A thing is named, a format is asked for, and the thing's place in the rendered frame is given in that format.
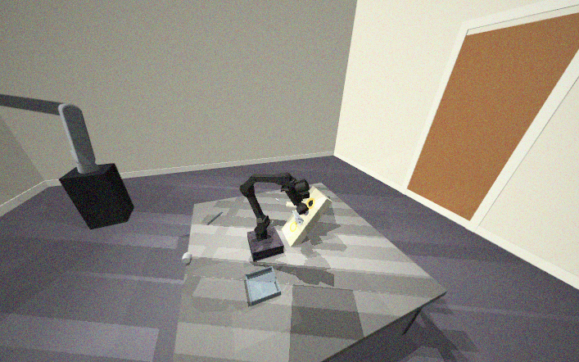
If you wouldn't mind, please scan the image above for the cream service panel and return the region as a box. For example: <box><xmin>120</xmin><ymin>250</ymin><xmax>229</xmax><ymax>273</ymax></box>
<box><xmin>282</xmin><ymin>186</ymin><xmax>332</xmax><ymax>247</ymax></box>

